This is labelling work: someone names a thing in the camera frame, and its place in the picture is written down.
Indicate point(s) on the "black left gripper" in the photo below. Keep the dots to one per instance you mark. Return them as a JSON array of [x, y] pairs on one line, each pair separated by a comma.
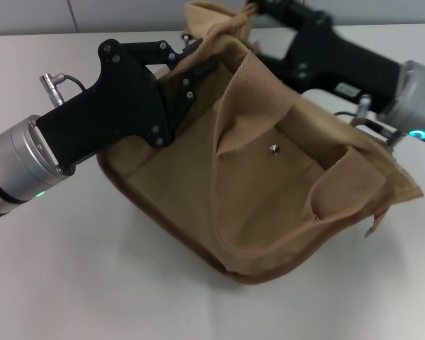
[[120, 102]]

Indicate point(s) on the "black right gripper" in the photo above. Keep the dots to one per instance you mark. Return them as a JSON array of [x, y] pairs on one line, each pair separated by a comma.
[[336, 60]]

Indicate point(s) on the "khaki fabric food bag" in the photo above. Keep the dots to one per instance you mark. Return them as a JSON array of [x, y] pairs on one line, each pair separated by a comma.
[[255, 198]]

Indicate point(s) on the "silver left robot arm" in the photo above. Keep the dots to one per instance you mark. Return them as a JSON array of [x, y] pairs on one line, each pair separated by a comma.
[[19, 159]]

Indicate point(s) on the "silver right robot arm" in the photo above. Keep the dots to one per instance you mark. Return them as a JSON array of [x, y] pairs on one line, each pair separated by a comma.
[[414, 102]]

